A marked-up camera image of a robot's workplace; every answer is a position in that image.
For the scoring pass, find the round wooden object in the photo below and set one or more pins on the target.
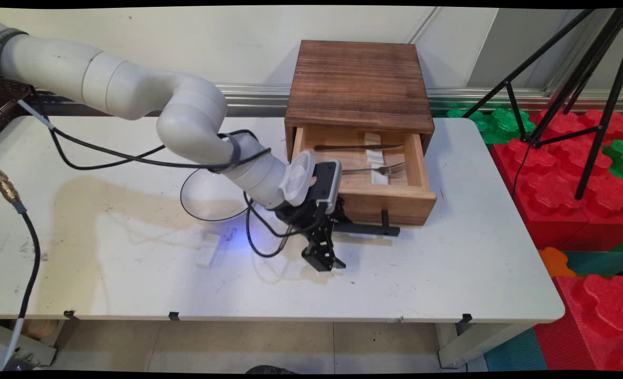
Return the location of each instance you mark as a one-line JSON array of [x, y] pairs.
[[42, 327]]

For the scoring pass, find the blue foam mat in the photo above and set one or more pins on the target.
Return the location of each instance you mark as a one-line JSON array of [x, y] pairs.
[[516, 352]]

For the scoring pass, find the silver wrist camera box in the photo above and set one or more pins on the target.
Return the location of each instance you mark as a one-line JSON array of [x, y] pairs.
[[328, 184]]

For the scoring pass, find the dark wooden drawer cabinet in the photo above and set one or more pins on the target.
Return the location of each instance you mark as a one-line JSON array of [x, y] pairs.
[[359, 84]]

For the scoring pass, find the small white block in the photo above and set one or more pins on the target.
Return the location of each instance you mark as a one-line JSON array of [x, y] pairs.
[[208, 251]]

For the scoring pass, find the aluminium wall rail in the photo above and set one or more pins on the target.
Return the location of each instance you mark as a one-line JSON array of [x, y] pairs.
[[248, 97]]

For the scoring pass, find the black camera tripod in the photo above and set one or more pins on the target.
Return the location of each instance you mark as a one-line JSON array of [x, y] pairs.
[[590, 68]]

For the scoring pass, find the silver fork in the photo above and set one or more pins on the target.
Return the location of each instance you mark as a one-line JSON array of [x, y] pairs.
[[382, 169]]

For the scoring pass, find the white cutlery rest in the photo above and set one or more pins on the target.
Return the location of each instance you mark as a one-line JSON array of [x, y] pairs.
[[380, 179]]

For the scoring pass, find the white table leg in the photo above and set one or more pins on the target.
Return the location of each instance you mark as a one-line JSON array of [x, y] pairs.
[[474, 345]]

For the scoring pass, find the light wooden drawer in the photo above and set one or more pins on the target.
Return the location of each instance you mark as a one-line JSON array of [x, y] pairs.
[[390, 202]]

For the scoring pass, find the grey table leg foot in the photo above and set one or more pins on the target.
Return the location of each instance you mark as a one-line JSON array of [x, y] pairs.
[[32, 350]]

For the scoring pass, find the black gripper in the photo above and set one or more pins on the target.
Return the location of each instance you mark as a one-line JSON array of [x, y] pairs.
[[303, 216]]

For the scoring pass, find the clear glass bowl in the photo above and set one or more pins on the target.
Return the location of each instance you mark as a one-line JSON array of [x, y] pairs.
[[206, 200]]

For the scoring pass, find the brown perforated mounting plate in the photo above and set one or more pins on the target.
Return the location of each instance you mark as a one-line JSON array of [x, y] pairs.
[[6, 100]]

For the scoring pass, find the white napkin in drawer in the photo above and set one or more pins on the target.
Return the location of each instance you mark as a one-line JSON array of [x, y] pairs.
[[375, 158]]

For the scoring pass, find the teal foam block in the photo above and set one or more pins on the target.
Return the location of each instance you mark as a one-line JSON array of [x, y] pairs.
[[601, 263]]

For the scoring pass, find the black table edge clip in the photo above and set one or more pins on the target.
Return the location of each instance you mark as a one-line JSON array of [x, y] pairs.
[[173, 316], [465, 317], [70, 315]]

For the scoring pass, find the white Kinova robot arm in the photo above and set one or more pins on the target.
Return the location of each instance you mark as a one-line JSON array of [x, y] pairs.
[[132, 89]]

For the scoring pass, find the large red foam block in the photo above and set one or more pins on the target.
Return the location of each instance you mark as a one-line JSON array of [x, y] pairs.
[[559, 195]]

